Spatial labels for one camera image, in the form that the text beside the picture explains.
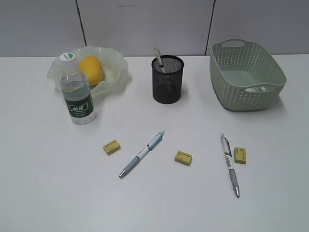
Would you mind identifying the black mesh pen holder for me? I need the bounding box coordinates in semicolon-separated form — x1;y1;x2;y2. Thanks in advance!
151;55;184;104

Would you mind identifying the beige white ballpoint pen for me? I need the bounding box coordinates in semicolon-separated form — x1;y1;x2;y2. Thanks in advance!
153;46;166;73

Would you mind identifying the grey white ballpoint pen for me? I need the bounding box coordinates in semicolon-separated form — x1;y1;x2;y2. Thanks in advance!
220;133;240;198

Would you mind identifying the yellow mango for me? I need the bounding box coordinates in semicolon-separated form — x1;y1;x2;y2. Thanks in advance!
79;56;104;86

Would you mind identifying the white waste paper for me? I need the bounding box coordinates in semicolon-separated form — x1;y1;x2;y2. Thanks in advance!
245;86;266;92

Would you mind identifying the blue white ballpoint pen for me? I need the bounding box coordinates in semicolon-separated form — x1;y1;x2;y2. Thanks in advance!
119;130;165;178

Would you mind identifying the translucent green wavy plate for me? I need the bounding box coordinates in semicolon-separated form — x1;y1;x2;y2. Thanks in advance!
47;46;128;100

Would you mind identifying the clear water bottle green label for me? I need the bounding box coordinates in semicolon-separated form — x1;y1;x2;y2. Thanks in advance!
59;52;96;124

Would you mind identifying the green plastic woven basket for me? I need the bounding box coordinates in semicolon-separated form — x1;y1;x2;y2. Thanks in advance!
210;39;287;111

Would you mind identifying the yellow eraser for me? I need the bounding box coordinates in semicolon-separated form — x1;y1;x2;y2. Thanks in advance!
103;140;121;155
174;150;193;166
234;147;247;164

